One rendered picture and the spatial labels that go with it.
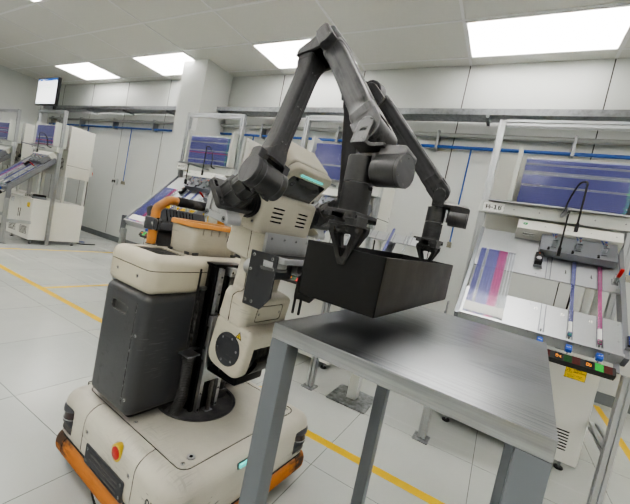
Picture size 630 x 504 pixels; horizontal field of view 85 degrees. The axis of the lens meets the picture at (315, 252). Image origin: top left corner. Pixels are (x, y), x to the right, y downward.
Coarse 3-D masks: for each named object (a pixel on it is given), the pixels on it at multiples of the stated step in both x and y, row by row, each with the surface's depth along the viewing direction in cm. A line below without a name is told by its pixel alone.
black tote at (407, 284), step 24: (312, 240) 69; (312, 264) 69; (336, 264) 66; (360, 264) 63; (384, 264) 61; (408, 264) 71; (432, 264) 87; (312, 288) 68; (336, 288) 66; (360, 288) 63; (384, 288) 63; (408, 288) 75; (432, 288) 92; (360, 312) 63; (384, 312) 65
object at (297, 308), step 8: (280, 280) 267; (280, 288) 266; (288, 288) 263; (288, 296) 263; (296, 304) 259; (304, 304) 256; (312, 304) 252; (320, 304) 249; (288, 312) 262; (296, 312) 259; (304, 312) 255; (312, 312) 252; (320, 312) 249; (304, 352) 254; (320, 360) 248
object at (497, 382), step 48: (288, 336) 63; (336, 336) 64; (384, 336) 71; (432, 336) 79; (480, 336) 90; (288, 384) 66; (384, 384) 53; (432, 384) 50; (480, 384) 54; (528, 384) 59; (528, 432) 42; (528, 480) 42
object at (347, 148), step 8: (384, 88) 109; (344, 104) 111; (344, 112) 112; (344, 120) 113; (344, 128) 113; (344, 136) 114; (344, 144) 115; (344, 152) 116; (352, 152) 115; (344, 160) 116; (344, 168) 117; (336, 200) 119
